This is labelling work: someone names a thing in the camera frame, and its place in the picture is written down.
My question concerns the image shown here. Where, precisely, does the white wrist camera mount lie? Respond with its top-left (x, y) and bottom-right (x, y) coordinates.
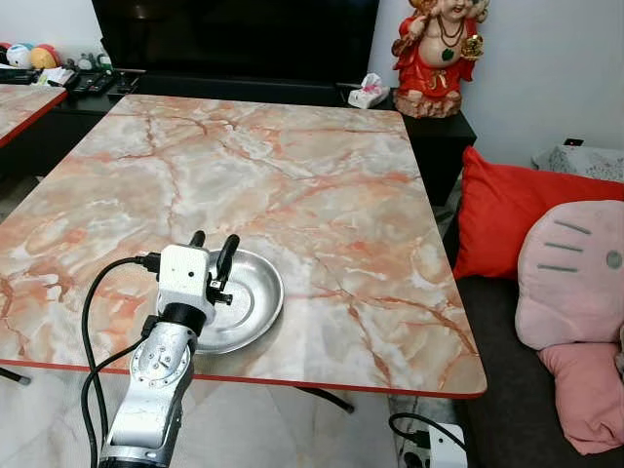
top-left (156, 244), bottom-right (214, 328)
top-left (429, 422), bottom-right (469, 468)

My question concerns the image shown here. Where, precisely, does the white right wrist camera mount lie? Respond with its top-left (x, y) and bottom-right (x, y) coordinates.
top-left (429, 422), bottom-right (469, 468)

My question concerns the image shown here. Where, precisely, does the dark grey sofa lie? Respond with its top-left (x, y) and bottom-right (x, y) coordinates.
top-left (444, 214), bottom-right (624, 468)

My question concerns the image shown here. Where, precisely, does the white tissue pack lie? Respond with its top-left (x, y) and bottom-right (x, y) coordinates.
top-left (348, 73), bottom-right (389, 108)

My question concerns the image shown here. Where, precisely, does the black remote control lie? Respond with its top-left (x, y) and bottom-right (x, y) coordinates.
top-left (60, 70), bottom-right (123, 97)

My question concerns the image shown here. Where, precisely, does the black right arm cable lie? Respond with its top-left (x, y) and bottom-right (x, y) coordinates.
top-left (389, 412), bottom-right (467, 468)

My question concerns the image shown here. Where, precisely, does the red laughing buddha statue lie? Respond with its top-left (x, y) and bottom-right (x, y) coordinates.
top-left (392, 0), bottom-right (488, 120)

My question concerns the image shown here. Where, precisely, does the black flat screen television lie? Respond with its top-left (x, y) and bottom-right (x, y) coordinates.
top-left (91, 0), bottom-right (381, 87)

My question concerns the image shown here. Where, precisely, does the pink cat face cushion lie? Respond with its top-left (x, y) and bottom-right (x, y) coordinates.
top-left (515, 200), bottom-right (624, 352)

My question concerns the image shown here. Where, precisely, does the grey patterned cloth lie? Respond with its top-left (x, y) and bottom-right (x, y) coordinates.
top-left (531, 144), bottom-right (624, 182)

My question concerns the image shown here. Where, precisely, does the orange egg shaped figure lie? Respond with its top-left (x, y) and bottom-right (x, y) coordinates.
top-left (29, 44), bottom-right (59, 70)

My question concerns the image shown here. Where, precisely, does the shallow stainless steel plate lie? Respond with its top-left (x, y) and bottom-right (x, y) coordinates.
top-left (195, 249), bottom-right (285, 355)

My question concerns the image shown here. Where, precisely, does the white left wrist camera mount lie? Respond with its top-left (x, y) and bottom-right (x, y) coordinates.
top-left (156, 244), bottom-right (214, 328)

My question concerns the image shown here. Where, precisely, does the red cushion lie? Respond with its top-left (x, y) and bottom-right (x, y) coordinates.
top-left (453, 146), bottom-right (624, 282)

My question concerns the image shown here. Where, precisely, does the plain pink pillow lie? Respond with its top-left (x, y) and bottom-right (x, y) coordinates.
top-left (538, 341), bottom-right (624, 456)

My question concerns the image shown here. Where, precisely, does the white egg shaped figure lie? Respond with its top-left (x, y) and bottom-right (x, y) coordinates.
top-left (5, 43), bottom-right (33, 69)

